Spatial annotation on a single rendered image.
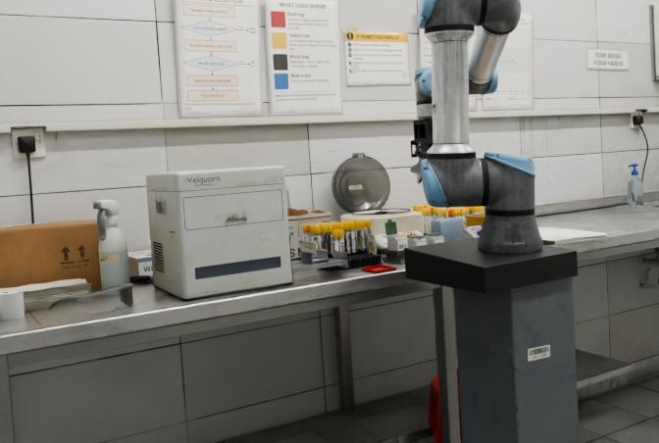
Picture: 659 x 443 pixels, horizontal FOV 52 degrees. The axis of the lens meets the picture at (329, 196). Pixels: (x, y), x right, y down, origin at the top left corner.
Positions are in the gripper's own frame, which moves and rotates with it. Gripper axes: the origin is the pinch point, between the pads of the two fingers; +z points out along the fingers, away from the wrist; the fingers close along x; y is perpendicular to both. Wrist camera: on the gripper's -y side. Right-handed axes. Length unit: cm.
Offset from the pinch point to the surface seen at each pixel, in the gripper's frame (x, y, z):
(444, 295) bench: 12.7, 12.8, 30.7
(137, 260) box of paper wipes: -41, 80, 16
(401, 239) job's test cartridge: 4.0, 20.1, 14.4
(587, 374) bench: -6, -85, 82
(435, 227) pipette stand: 0.0, 1.9, 13.3
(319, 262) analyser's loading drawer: 4, 50, 17
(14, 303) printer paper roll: -15, 119, 18
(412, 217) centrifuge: -14.1, -2.0, 10.8
